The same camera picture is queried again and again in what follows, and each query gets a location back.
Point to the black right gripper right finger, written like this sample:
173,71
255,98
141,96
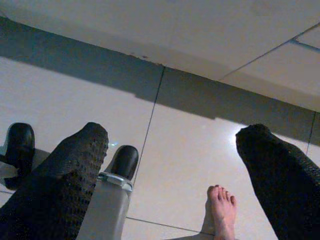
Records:
282,180

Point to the grey right robot foot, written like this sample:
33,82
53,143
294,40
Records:
110,205

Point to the person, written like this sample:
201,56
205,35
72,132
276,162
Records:
222,215

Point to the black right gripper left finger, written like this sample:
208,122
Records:
62,187

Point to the white kitchen cabinet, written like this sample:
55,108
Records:
175,30

